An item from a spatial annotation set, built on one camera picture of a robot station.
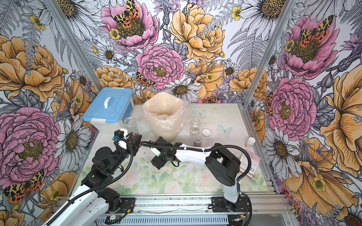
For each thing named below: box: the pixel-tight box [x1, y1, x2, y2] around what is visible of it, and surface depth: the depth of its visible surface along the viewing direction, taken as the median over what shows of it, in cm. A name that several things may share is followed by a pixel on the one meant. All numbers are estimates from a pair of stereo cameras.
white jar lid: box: [201, 128, 212, 137], surface depth 104 cm
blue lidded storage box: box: [82, 87, 135, 134], surface depth 98 cm
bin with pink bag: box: [143, 92, 188, 142], surface depth 85 cm
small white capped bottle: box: [246, 137, 256, 149], surface depth 93 cm
